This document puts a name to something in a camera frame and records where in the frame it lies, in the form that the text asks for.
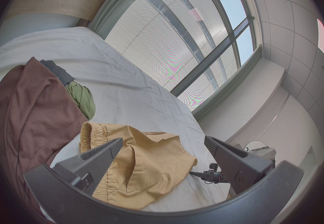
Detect green garment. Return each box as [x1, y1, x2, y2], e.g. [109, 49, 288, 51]
[64, 81, 97, 120]

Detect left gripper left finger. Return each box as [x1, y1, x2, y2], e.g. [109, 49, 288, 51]
[54, 138, 124, 196]

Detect bed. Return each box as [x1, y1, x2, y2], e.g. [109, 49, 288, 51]
[0, 0, 232, 216]

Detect window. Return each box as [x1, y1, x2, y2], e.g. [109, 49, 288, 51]
[104, 0, 256, 113]

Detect tan shorts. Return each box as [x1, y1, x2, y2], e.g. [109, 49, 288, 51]
[78, 121, 198, 210]

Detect square ceiling light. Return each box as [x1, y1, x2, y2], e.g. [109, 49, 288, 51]
[317, 18, 324, 53]

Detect brown garment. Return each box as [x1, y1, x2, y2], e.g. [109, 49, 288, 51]
[0, 57, 89, 218]

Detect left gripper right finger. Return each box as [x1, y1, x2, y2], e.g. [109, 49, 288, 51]
[204, 136, 274, 196]

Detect black garment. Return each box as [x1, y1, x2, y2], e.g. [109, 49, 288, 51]
[39, 60, 75, 86]

